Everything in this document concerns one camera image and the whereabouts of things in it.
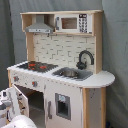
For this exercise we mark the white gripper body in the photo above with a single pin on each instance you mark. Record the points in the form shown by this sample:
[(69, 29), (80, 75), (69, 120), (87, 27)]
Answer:
[(6, 106)]

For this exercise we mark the white oven door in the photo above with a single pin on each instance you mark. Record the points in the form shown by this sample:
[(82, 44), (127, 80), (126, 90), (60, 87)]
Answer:
[(19, 103)]

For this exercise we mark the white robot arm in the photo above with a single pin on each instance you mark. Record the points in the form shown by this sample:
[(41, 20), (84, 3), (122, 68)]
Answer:
[(20, 121)]

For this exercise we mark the wooden toy kitchen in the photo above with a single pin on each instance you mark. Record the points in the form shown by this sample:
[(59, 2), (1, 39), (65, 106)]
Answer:
[(62, 49)]

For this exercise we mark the left red stove knob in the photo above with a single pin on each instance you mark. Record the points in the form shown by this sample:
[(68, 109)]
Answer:
[(15, 78)]

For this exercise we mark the red stove knob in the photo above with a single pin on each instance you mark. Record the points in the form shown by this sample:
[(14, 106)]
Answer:
[(34, 83), (15, 78)]

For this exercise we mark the right red stove knob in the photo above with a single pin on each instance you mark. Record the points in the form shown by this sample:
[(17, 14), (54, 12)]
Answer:
[(34, 83)]

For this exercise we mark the black stovetop red burners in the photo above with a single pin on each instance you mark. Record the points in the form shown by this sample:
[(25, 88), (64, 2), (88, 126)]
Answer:
[(37, 66)]

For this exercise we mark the white cupboard door dispenser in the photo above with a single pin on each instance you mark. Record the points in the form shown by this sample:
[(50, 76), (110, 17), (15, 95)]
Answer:
[(63, 106)]

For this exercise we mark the grey toy sink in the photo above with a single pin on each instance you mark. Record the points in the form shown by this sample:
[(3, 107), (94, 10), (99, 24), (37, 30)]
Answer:
[(74, 74)]

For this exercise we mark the grey range hood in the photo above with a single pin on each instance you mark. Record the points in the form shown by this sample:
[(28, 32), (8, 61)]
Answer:
[(39, 25)]

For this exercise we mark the black toy faucet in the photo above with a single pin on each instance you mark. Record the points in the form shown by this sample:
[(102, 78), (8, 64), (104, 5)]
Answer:
[(82, 64)]

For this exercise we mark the toy microwave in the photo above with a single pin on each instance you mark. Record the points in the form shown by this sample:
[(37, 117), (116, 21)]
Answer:
[(73, 23)]

